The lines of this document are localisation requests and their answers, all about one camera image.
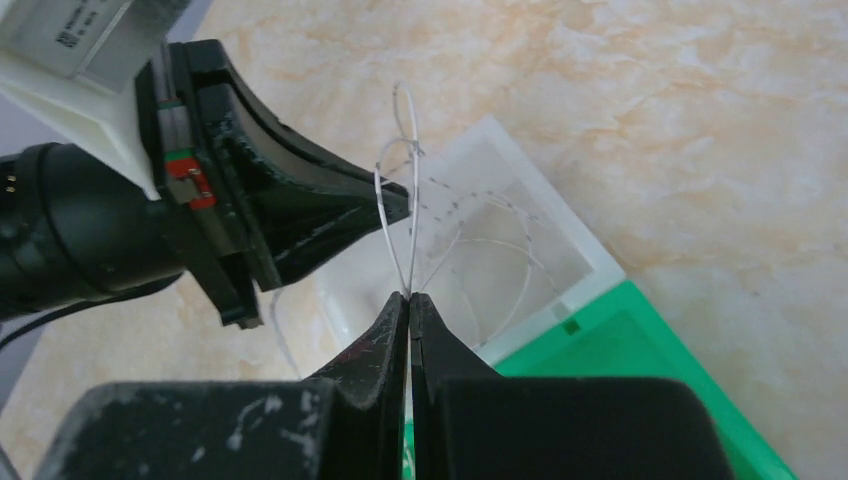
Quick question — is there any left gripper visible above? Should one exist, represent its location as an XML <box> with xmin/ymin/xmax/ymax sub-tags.
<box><xmin>135</xmin><ymin>42</ymin><xmax>381</xmax><ymax>329</ymax></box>

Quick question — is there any green plastic bin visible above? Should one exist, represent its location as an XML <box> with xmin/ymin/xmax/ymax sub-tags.
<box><xmin>401</xmin><ymin>280</ymin><xmax>799</xmax><ymax>480</ymax></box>

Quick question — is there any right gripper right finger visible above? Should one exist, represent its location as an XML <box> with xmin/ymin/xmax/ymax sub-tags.
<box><xmin>409</xmin><ymin>294</ymin><xmax>733</xmax><ymax>479</ymax></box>

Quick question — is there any white plastic bin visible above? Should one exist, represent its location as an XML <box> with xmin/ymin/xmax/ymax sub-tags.
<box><xmin>315</xmin><ymin>116</ymin><xmax>625</xmax><ymax>364</ymax></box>

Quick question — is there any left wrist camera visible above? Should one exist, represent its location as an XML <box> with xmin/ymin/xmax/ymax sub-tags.
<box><xmin>1</xmin><ymin>0</ymin><xmax>189</xmax><ymax>200</ymax></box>

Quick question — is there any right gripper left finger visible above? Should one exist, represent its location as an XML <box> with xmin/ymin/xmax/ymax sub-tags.
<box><xmin>311</xmin><ymin>292</ymin><xmax>408</xmax><ymax>479</ymax></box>

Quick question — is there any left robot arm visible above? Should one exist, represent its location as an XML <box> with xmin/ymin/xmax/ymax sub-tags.
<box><xmin>1</xmin><ymin>40</ymin><xmax>409</xmax><ymax>329</ymax></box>

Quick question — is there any white cable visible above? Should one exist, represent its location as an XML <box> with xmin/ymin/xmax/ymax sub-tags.
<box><xmin>268</xmin><ymin>80</ymin><xmax>564</xmax><ymax>379</ymax></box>

